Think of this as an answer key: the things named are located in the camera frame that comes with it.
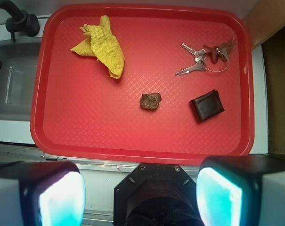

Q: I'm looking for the dark brown leather wallet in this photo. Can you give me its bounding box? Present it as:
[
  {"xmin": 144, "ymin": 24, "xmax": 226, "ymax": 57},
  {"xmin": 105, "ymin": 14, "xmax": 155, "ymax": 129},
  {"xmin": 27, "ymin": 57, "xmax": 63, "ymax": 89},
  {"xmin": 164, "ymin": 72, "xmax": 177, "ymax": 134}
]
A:
[{"xmin": 189, "ymin": 89, "xmax": 225, "ymax": 122}]

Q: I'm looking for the yellow woven cloth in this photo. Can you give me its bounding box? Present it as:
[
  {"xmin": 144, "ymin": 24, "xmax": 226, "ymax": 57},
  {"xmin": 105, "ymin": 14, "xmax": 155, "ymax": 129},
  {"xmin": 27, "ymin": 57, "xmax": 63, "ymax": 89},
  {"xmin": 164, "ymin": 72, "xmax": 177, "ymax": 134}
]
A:
[{"xmin": 70, "ymin": 15, "xmax": 125, "ymax": 79}]

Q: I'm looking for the grey sink basin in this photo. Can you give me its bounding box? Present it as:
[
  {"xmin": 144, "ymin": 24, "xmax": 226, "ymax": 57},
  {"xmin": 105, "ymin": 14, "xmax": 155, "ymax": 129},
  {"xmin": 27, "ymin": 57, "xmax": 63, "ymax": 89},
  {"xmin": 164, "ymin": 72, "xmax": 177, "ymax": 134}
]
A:
[{"xmin": 0, "ymin": 38, "xmax": 41, "ymax": 121}]

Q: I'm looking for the red plastic tray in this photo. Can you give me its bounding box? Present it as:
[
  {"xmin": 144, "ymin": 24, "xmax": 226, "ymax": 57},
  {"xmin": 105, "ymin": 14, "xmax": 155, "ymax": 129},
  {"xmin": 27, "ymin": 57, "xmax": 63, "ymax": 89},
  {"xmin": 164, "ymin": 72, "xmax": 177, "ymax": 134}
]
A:
[{"xmin": 30, "ymin": 4, "xmax": 254, "ymax": 166}]

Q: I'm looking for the silver key bunch on ring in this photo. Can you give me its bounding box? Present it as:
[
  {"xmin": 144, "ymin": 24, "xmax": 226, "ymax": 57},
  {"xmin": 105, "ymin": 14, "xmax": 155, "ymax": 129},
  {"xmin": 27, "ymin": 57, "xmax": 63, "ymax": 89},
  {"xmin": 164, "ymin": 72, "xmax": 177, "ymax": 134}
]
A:
[{"xmin": 175, "ymin": 38, "xmax": 235, "ymax": 77}]

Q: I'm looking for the black sink faucet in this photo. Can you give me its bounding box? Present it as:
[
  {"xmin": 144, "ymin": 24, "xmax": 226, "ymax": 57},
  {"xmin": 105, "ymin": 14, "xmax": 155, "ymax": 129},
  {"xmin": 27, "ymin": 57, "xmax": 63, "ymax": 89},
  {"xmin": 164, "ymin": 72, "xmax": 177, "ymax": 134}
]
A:
[{"xmin": 0, "ymin": 0, "xmax": 40, "ymax": 42}]

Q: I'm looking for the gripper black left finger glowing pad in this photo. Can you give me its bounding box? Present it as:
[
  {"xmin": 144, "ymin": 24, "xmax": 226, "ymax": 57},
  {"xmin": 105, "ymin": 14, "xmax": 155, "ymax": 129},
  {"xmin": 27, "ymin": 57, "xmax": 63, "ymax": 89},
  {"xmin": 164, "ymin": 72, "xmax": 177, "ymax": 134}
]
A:
[{"xmin": 0, "ymin": 161, "xmax": 85, "ymax": 226}]

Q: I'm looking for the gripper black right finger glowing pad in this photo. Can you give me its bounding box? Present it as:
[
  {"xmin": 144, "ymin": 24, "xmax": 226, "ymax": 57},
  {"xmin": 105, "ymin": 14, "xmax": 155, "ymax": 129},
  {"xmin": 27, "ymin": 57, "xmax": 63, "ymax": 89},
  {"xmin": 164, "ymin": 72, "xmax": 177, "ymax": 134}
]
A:
[{"xmin": 196, "ymin": 155, "xmax": 285, "ymax": 226}]

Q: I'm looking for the brown rock chunk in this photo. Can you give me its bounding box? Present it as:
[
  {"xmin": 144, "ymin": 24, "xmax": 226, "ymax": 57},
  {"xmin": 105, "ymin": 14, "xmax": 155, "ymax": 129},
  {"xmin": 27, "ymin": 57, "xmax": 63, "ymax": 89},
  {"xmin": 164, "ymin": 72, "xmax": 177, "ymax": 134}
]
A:
[{"xmin": 139, "ymin": 93, "xmax": 162, "ymax": 110}]

